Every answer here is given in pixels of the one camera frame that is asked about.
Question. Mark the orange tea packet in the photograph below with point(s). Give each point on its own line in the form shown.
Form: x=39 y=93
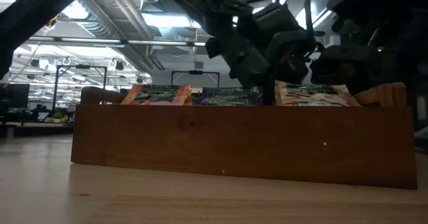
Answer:
x=157 y=95

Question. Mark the large black rig frame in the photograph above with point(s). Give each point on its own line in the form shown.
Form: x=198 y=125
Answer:
x=80 y=67

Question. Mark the black monitor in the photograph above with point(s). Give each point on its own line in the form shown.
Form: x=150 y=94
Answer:
x=15 y=95

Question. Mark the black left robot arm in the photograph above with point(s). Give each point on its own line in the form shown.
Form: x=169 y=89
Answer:
x=33 y=13

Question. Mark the round black ceiling device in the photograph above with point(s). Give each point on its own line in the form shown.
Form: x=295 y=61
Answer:
x=50 y=24

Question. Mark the cream tea packet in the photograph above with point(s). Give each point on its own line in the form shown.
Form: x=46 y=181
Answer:
x=314 y=95

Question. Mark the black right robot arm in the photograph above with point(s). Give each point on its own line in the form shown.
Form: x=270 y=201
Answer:
x=384 y=10

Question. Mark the neighbouring wooden table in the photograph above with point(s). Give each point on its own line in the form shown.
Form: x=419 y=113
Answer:
x=33 y=128

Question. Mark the wooden three-compartment tray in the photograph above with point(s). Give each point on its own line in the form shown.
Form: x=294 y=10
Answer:
x=234 y=143

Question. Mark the small black rig frame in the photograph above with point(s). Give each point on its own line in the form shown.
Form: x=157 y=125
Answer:
x=195 y=72

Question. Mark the small green plant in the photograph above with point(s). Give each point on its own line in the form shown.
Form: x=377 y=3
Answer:
x=57 y=116

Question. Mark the long ceiling light strip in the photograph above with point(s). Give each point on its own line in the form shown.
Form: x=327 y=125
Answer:
x=100 y=40

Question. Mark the silver ventilation duct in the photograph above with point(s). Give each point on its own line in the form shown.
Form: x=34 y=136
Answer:
x=100 y=20

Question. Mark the grey wall box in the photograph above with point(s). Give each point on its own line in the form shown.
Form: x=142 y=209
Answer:
x=199 y=65

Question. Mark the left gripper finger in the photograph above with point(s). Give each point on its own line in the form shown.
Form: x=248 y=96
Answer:
x=269 y=90

